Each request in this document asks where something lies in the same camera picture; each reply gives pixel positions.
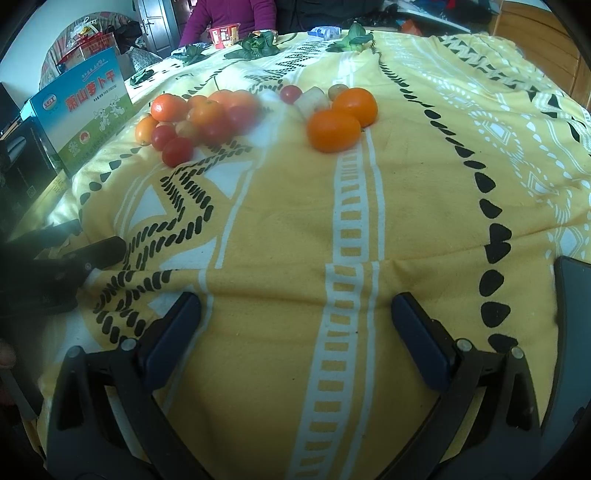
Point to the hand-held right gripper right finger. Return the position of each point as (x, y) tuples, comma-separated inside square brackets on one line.
[(420, 341)]

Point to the heap of plastic bags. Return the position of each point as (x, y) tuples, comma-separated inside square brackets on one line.
[(78, 46)]

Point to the blue packet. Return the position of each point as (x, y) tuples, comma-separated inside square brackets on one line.
[(325, 31)]

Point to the large deep-coloured orange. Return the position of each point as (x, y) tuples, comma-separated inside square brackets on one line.
[(355, 106)]

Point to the dark wooden door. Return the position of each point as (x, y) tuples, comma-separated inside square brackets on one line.
[(154, 18)]

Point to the red instant noodle cup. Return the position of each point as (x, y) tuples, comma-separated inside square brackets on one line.
[(225, 36)]

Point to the green and blue carton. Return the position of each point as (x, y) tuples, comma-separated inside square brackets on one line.
[(87, 115)]

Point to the dark grey flat board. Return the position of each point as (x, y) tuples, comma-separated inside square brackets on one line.
[(572, 369)]

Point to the yellow printed blanket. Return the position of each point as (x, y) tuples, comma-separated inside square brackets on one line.
[(300, 254)]

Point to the person's left hand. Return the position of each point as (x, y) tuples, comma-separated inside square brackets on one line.
[(6, 355)]

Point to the small pale sugarcane piece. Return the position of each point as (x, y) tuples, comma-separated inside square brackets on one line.
[(311, 104)]

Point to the pile of clothes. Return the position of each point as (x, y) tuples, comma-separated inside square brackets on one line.
[(438, 9)]

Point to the pile of cherry tomatoes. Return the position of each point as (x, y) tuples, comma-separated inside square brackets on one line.
[(178, 151)]

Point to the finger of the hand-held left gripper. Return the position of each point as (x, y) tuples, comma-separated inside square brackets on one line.
[(51, 235), (104, 251)]

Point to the green leafy vegetable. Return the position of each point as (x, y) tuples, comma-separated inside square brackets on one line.
[(143, 76), (258, 46), (191, 50), (351, 39)]

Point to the black printed box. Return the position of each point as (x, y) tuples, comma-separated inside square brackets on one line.
[(27, 157)]

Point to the wooden headboard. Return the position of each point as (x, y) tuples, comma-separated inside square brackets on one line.
[(545, 41)]

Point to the smooth yellowish orange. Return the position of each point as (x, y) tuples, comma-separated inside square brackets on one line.
[(333, 131)]

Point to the pile of small oranges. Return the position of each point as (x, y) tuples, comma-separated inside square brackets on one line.
[(168, 107)]

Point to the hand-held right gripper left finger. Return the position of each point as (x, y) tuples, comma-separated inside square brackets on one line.
[(173, 341)]

